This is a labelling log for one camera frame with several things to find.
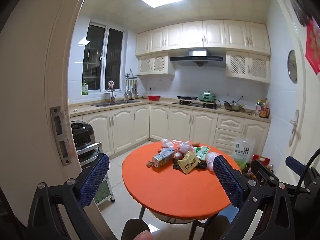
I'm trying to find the cream upper wall cabinets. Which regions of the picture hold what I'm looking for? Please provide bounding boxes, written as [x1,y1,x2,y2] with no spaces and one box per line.
[135,20,272,84]

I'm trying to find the cream door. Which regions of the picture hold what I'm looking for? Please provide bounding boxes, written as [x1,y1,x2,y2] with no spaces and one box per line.
[260,0,320,180]

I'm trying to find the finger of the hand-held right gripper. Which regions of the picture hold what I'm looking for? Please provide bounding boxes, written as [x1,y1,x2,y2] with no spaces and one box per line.
[286,156,307,178]
[251,159,279,188]

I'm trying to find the steel kitchen sink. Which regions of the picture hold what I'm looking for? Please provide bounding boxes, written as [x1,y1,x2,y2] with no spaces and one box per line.
[89,99,140,108]

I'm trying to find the metal wok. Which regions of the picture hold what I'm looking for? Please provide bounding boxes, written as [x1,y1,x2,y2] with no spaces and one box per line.
[223,100,247,112]

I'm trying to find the crumpled clear plastic wrap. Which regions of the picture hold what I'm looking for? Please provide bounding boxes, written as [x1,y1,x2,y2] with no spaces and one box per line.
[205,152,219,171]

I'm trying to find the yellow snack packet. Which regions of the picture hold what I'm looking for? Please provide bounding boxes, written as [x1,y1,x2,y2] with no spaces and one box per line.
[177,151,200,175]

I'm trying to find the black range hood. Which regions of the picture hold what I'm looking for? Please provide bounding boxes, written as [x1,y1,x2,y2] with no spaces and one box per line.
[170,48,223,68]

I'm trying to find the cream base cabinets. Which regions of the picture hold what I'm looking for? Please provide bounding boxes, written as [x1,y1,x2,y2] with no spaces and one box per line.
[69,97,272,160]

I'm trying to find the black gas stove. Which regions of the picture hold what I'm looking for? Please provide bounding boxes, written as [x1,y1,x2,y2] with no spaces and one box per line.
[172,99,218,110]

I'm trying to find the large clear plastic bag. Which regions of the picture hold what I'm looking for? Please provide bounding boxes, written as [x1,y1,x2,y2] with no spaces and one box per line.
[175,141,195,155]

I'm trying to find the green checked packet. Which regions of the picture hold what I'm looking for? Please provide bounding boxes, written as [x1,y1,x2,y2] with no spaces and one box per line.
[194,146,210,161]

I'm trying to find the round metal wall clock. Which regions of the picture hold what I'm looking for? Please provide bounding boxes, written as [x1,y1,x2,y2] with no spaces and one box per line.
[287,49,298,82]

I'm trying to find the metal strike plate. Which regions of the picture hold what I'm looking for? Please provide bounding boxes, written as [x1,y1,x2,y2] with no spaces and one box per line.
[49,106,73,166]

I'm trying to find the cluster of condiment bottles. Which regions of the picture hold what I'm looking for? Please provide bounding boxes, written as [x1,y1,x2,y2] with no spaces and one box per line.
[255,98,270,119]

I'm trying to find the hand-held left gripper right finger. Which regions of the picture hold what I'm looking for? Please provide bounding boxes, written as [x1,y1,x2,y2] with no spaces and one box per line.
[212,155,297,240]

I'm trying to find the metal utensil rack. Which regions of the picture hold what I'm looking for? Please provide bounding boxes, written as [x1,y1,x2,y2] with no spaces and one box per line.
[125,69,143,80]

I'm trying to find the black rice cooker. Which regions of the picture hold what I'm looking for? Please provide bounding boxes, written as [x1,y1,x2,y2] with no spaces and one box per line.
[71,121,95,153]

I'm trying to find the red door decoration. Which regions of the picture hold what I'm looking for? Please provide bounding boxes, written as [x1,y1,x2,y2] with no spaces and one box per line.
[304,17,320,75]

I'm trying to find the green electric pot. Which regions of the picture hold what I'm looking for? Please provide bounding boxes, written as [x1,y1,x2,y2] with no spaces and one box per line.
[199,91,217,103]

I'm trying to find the metal door handle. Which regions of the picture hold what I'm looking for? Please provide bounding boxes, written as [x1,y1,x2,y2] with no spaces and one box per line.
[289,109,300,147]

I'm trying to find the orange round table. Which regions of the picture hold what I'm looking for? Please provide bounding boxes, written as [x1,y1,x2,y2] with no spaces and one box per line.
[122,141,242,227]

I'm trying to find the white green rice bag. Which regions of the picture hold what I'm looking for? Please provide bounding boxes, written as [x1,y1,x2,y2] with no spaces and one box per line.
[234,137,255,164]

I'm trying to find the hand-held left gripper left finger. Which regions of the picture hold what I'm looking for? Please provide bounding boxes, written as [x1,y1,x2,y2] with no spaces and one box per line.
[27,153,118,240]

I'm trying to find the blue green drink carton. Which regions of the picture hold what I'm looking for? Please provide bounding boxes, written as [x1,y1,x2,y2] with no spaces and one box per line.
[152,148,175,168]

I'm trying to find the metal shelf cart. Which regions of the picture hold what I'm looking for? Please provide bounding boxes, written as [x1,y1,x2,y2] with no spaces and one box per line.
[75,142,116,205]

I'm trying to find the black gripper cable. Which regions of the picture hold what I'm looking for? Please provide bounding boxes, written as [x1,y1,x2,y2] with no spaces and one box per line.
[296,148,320,195]

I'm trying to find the kitchen window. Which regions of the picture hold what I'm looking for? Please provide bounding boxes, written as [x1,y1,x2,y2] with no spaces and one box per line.
[82,21,125,92]

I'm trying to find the cream door frame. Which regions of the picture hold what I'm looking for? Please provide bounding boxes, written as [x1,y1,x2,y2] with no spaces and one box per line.
[5,0,100,240]

